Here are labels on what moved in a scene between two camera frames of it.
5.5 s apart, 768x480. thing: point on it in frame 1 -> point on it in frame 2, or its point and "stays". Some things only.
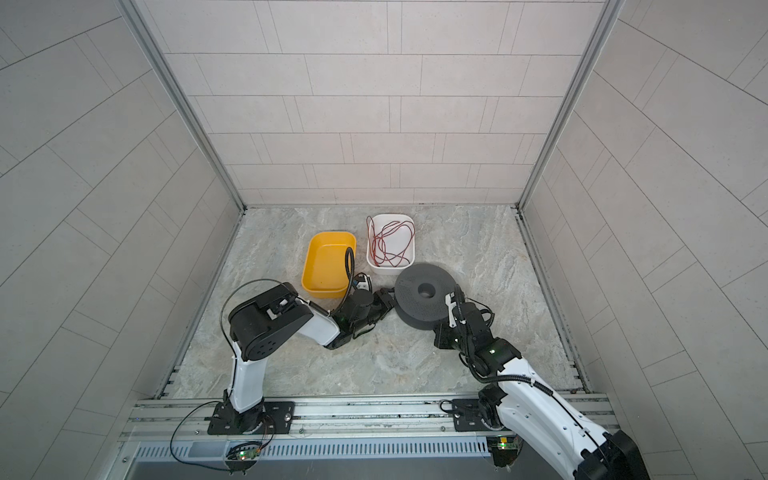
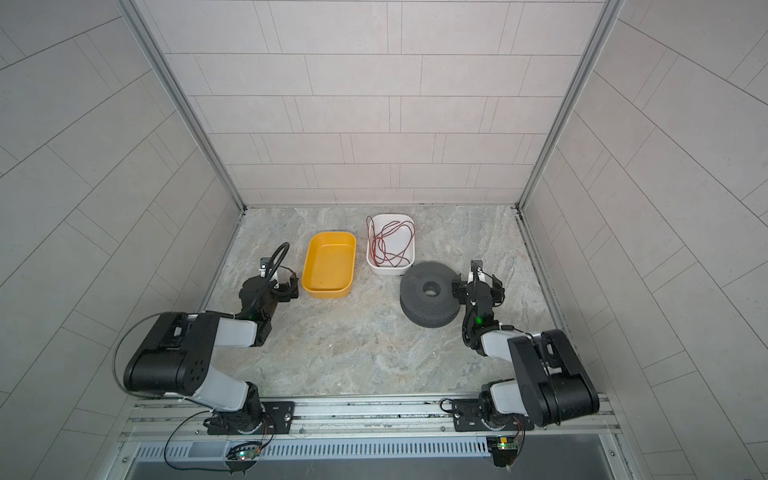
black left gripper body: [376, 311] -> [274, 297]
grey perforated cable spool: [419, 295] stays
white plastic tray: [390, 243] stays
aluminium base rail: [343, 415] stays
